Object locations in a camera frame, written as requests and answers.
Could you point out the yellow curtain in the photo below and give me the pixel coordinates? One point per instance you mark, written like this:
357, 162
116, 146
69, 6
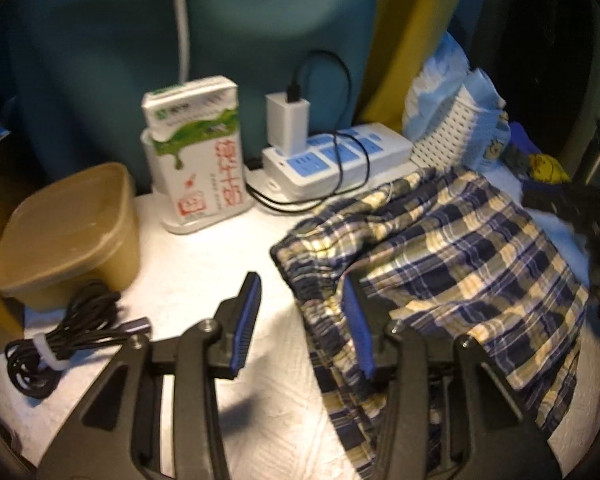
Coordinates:
420, 20

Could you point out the brown lidded food container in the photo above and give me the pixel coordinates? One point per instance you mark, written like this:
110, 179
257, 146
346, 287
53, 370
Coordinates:
65, 230

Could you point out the milk carton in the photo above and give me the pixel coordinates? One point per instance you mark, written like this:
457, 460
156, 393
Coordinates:
200, 150

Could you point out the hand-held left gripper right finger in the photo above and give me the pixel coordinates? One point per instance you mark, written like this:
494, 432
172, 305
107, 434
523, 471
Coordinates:
358, 330

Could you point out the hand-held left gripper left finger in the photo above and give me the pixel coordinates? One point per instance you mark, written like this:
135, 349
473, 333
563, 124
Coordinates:
245, 320

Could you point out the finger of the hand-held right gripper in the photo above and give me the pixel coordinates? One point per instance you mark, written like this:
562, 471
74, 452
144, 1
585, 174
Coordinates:
570, 210

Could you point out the white charger plug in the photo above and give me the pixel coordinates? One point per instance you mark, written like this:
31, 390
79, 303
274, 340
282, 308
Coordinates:
286, 122

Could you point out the white desk lamp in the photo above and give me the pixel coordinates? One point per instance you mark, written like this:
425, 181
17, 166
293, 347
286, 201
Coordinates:
180, 20

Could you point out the purple cloth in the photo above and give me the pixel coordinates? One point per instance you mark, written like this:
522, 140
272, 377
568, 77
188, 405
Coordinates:
522, 137

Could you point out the grey curtain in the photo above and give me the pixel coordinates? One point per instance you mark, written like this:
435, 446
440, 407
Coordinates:
105, 25

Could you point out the white power strip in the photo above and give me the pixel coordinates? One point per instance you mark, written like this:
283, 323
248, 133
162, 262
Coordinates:
340, 160

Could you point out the yellow cloth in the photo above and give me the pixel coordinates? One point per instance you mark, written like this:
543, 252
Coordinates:
547, 167

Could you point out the white perforated basket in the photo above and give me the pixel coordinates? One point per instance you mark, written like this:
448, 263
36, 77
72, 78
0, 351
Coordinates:
450, 130

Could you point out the plaid pants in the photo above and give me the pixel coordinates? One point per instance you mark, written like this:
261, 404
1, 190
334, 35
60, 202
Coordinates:
440, 260

